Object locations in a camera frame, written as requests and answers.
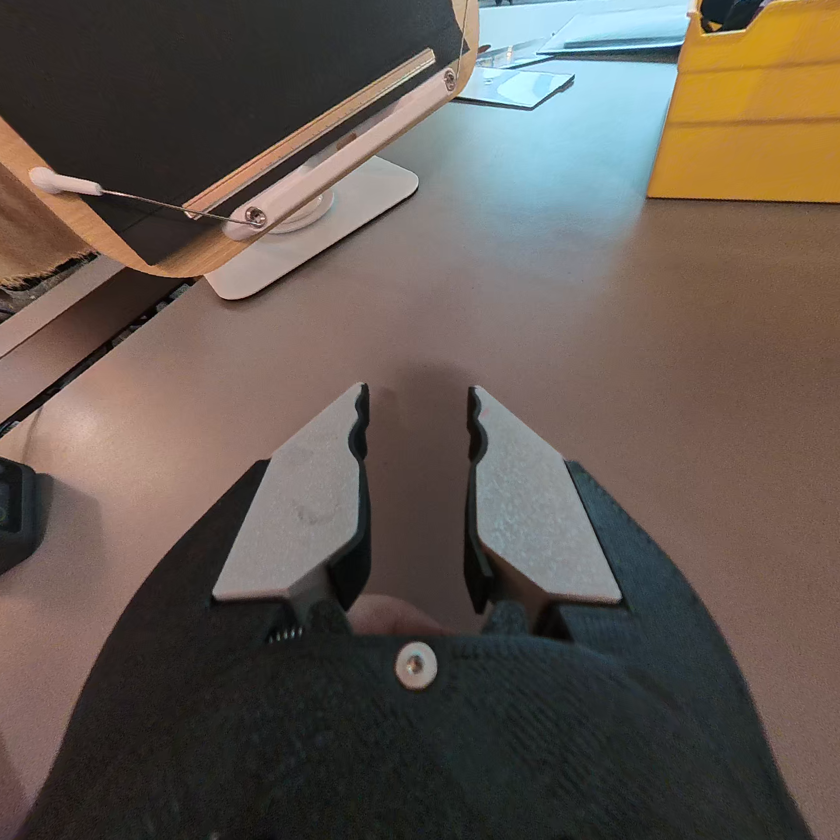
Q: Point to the beige hanging garment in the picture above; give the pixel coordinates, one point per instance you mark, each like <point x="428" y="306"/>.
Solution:
<point x="26" y="223"/>

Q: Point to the glossy clear sheet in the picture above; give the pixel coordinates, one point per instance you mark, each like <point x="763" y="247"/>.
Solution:
<point x="518" y="88"/>

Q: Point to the wood-framed black monitor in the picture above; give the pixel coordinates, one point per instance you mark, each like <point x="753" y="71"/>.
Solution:
<point x="197" y="79"/>

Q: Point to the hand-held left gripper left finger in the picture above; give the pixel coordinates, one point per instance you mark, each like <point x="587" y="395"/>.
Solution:
<point x="302" y="505"/>

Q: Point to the white monitor stand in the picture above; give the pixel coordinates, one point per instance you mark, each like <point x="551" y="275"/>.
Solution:
<point x="374" y="187"/>

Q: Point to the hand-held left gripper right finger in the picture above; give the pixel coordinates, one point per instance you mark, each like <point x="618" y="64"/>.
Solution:
<point x="538" y="525"/>

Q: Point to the yellow plastic bin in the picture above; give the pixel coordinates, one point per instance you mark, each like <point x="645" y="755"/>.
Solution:
<point x="741" y="131"/>

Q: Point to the white paper sheet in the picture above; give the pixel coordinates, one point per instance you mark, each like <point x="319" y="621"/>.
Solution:
<point x="623" y="33"/>

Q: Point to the black box device blue trim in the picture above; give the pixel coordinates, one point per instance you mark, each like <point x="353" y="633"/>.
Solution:
<point x="19" y="525"/>

